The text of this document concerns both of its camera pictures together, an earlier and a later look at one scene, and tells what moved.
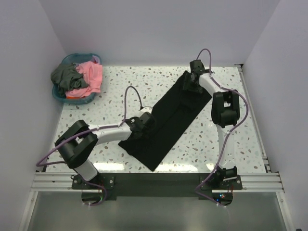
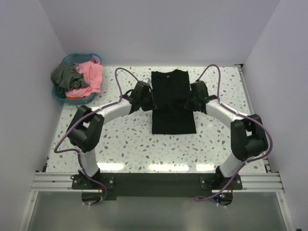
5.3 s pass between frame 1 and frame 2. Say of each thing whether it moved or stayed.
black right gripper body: moved
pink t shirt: stayed
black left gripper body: moved
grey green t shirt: stayed
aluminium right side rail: stayed
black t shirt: moved
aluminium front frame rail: stayed
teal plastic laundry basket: stayed
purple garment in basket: stayed
